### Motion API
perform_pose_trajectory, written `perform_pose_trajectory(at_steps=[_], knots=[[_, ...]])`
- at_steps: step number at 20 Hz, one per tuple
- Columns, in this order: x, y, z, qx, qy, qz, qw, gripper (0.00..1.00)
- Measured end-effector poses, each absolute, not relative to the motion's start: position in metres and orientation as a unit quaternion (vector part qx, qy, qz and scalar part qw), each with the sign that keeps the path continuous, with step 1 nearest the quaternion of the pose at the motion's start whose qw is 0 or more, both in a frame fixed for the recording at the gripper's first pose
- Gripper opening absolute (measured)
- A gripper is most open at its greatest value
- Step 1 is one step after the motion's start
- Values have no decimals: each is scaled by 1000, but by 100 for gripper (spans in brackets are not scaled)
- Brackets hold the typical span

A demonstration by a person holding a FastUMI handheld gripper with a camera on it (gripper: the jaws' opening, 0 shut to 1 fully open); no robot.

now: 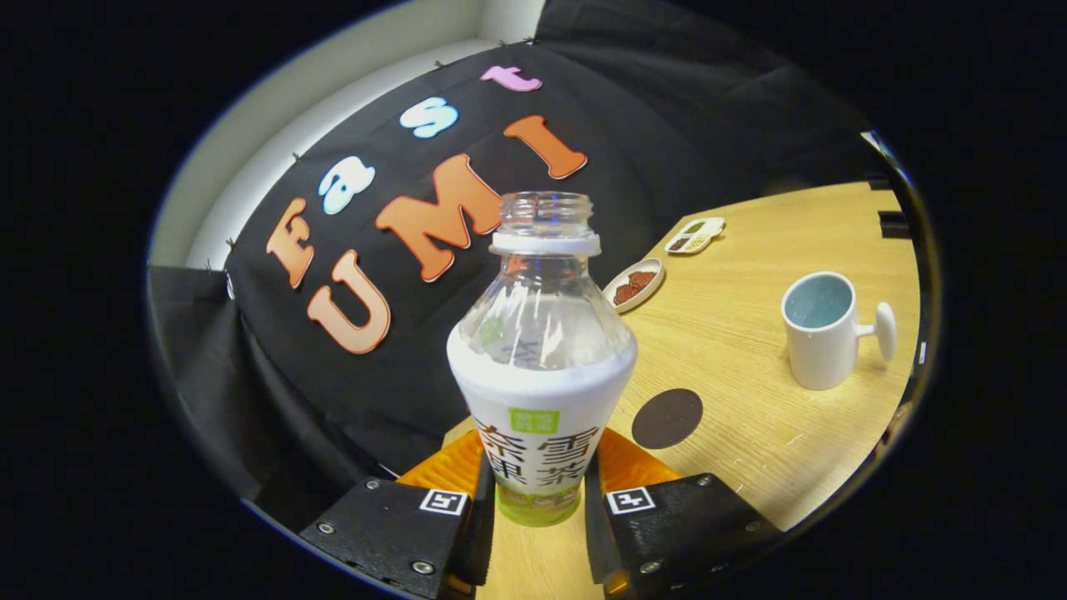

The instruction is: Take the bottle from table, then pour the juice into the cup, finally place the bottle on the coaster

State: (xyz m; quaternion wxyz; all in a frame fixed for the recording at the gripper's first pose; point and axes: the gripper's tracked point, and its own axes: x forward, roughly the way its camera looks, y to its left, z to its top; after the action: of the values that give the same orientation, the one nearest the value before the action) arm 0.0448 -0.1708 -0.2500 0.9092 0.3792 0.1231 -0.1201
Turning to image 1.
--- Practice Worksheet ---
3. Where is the small white dish brown food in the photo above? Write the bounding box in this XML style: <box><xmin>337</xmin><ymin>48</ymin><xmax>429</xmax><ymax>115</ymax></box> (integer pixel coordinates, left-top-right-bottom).
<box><xmin>603</xmin><ymin>257</ymin><xmax>666</xmax><ymax>315</ymax></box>

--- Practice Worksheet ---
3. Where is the white cup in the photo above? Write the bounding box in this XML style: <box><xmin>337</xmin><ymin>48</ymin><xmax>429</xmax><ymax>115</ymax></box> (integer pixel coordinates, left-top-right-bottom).
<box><xmin>781</xmin><ymin>271</ymin><xmax>898</xmax><ymax>392</ymax></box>

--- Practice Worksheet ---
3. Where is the wooden table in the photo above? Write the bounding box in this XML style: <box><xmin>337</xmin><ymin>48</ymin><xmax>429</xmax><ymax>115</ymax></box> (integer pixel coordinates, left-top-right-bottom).
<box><xmin>442</xmin><ymin>182</ymin><xmax>922</xmax><ymax>600</ymax></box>

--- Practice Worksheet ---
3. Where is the clear juice bottle white label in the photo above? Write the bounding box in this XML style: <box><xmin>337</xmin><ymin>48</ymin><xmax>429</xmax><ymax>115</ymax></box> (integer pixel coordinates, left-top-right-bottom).
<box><xmin>446</xmin><ymin>191</ymin><xmax>639</xmax><ymax>528</ymax></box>

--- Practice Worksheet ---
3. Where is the dark brown round coaster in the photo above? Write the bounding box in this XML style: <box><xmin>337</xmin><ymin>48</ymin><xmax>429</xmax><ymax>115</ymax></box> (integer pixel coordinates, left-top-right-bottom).
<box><xmin>631</xmin><ymin>388</ymin><xmax>704</xmax><ymax>451</ymax></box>

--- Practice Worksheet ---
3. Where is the white divided dish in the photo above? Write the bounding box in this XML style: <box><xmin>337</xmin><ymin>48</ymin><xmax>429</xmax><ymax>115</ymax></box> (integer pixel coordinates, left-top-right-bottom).
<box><xmin>664</xmin><ymin>217</ymin><xmax>726</xmax><ymax>256</ymax></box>

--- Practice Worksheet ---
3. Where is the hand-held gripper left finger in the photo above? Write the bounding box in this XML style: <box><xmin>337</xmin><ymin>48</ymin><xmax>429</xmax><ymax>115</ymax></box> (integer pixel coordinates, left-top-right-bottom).
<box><xmin>298</xmin><ymin>429</ymin><xmax>498</xmax><ymax>600</ymax></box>

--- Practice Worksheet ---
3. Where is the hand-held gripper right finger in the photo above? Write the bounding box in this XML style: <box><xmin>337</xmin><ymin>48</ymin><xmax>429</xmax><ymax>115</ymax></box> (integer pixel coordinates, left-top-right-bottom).
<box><xmin>584</xmin><ymin>427</ymin><xmax>784</xmax><ymax>600</ymax></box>

